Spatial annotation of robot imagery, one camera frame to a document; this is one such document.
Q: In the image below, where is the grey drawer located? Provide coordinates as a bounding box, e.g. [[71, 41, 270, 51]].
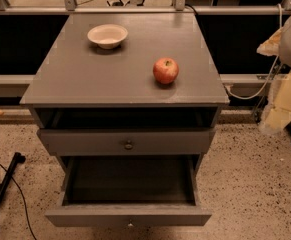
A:
[[46, 155, 211, 227], [37, 129, 215, 156]]

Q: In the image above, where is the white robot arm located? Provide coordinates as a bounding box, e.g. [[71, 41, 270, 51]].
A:
[[257, 16, 291, 134]]

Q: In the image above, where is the grey top drawer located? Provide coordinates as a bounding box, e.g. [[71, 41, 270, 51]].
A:
[[37, 129, 215, 156]]

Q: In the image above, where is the grey wooden drawer cabinet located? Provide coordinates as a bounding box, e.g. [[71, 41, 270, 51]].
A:
[[19, 12, 230, 172]]

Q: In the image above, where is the red apple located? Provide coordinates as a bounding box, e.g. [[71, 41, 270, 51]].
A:
[[153, 57, 179, 84]]

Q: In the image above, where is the white paper bowl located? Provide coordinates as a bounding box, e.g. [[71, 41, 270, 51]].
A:
[[87, 24, 128, 49]]

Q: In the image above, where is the white cable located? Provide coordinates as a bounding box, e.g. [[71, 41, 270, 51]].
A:
[[224, 3, 284, 101]]

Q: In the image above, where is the black floor cable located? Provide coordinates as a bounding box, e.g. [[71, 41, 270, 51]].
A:
[[0, 151, 38, 240]]

